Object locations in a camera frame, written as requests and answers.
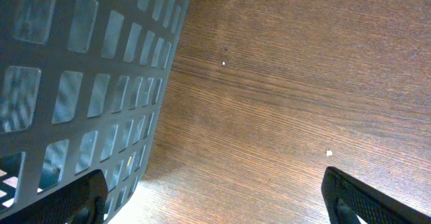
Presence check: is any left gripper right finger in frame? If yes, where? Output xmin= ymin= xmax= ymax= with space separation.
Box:
xmin=321 ymin=166 xmax=430 ymax=224

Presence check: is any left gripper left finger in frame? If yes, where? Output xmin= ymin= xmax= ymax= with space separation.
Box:
xmin=1 ymin=170 xmax=108 ymax=224

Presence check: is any grey plastic mesh basket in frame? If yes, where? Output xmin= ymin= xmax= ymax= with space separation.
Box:
xmin=1 ymin=0 xmax=190 ymax=223

